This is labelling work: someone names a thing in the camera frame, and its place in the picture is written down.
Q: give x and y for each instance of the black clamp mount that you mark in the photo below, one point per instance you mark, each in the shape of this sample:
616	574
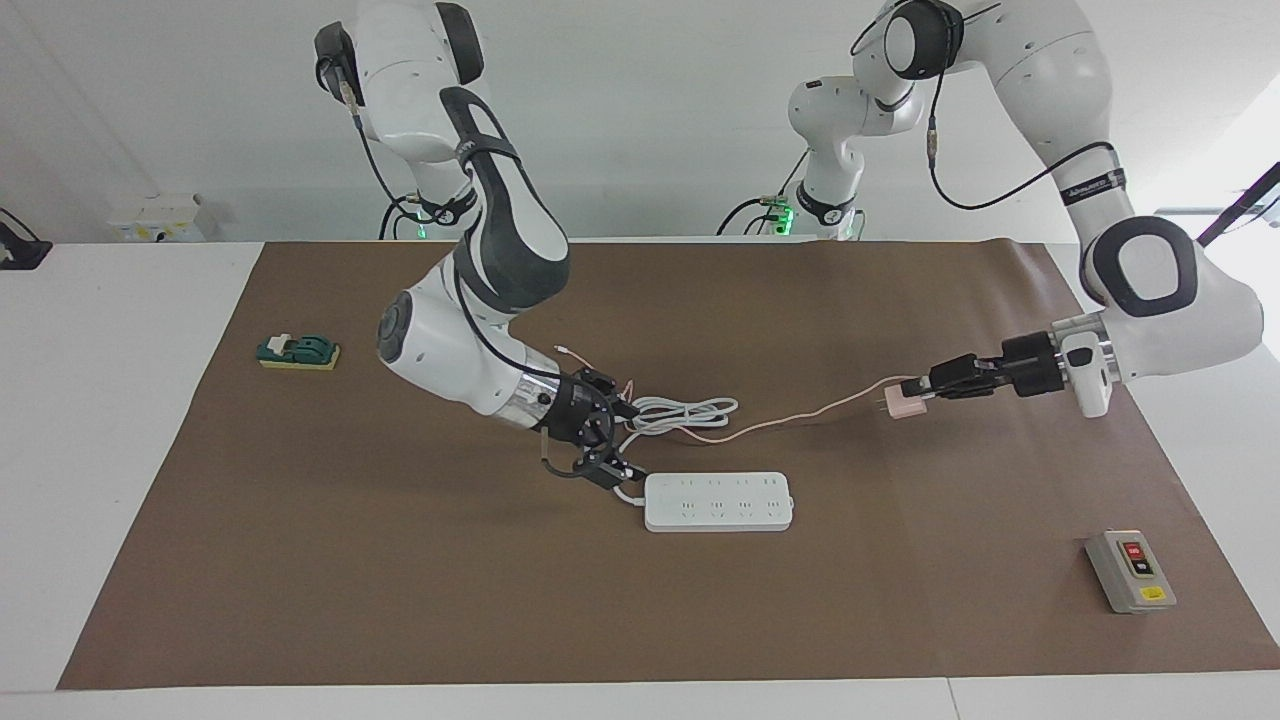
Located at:
20	250

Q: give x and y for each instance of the grey on-off switch box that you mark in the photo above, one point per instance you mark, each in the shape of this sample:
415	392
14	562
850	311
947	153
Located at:
1130	575

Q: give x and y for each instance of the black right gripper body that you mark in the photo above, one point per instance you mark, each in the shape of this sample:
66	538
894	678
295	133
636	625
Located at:
578	418

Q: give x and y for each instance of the black camera stand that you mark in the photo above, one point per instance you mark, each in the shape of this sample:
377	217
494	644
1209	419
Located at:
1235	205

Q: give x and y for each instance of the pink charger adapter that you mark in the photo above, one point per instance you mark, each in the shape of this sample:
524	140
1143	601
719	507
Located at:
908	406

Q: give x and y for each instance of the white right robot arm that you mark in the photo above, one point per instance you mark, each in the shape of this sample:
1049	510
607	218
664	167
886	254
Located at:
450	350

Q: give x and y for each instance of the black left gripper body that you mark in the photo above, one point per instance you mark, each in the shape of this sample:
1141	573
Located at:
1030	365

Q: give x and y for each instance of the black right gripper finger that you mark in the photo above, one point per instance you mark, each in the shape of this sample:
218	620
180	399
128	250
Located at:
612	400
605	468

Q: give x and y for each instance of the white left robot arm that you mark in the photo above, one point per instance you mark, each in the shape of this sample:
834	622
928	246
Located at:
1180	310

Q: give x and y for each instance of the brown paper table mat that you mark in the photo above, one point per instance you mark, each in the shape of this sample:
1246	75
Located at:
400	600

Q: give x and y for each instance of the green knife switch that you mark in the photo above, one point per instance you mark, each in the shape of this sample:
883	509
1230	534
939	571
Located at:
300	352

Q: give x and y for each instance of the white wall socket box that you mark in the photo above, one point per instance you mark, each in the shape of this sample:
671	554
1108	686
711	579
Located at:
160	220

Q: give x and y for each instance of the white power strip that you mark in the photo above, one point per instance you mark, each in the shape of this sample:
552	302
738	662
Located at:
720	502

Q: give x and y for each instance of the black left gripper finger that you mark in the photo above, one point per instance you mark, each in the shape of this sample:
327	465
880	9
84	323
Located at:
950	396
918	383

